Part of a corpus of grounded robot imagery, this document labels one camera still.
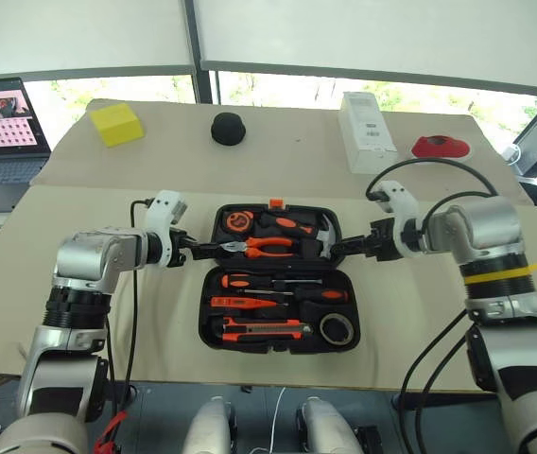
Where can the black tool case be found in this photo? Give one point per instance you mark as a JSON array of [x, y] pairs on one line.
[[278, 345]]

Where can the black electrical tape roll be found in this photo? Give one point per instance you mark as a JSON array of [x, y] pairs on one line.
[[326, 331]]

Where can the orange black tape measure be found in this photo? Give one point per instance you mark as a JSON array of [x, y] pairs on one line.
[[239, 221]]

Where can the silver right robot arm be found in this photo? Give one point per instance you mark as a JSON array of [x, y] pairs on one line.
[[486, 227]]

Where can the white roller blind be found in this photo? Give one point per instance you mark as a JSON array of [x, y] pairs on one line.
[[74, 33], [391, 38]]

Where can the red slip-on shoe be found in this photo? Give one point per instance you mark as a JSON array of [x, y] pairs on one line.
[[438, 149]]

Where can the white cardboard box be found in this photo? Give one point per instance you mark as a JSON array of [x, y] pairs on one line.
[[368, 137]]

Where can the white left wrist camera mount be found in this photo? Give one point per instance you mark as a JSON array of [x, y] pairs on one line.
[[162, 213]]

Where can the orange voltage tester pen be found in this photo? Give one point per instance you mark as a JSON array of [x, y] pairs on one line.
[[230, 302]]

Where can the small white device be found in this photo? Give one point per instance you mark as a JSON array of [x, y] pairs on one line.
[[513, 155]]

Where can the yellow block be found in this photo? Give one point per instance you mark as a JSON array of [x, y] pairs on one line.
[[117, 125]]

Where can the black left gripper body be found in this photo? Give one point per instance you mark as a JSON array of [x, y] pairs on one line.
[[181, 246]]

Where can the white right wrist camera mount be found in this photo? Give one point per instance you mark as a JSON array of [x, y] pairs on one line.
[[403, 203]]

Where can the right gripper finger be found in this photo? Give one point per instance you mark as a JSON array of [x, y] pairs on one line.
[[349, 251], [356, 240]]

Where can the orange black utility knife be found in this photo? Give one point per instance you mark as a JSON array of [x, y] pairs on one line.
[[259, 328]]

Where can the black round knob object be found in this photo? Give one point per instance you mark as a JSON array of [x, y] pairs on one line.
[[227, 128]]

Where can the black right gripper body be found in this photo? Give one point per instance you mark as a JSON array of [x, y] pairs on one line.
[[384, 241]]

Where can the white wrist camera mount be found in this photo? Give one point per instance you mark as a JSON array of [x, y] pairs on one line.
[[162, 213], [403, 203]]

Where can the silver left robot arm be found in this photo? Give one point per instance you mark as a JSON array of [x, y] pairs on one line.
[[89, 255]]

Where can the silver rounded robot leg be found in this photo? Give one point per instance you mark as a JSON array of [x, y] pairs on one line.
[[325, 425], [209, 425]]

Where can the grey window mullion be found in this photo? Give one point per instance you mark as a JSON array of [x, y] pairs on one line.
[[204, 66]]

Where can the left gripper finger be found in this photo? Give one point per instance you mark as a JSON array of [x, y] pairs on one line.
[[204, 244], [207, 255]]

